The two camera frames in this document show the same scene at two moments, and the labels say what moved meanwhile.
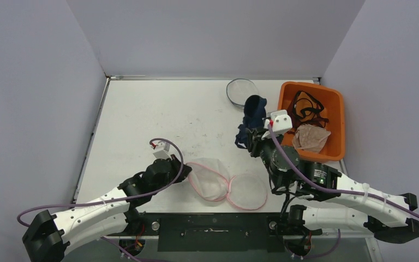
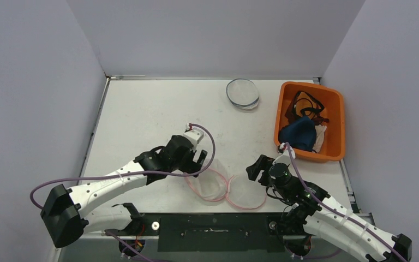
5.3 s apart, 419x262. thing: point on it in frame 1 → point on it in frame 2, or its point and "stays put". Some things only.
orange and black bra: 305,106 stays put
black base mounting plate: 215,232 stays put
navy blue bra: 255,112 → 300,134
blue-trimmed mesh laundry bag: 239,89 stays put
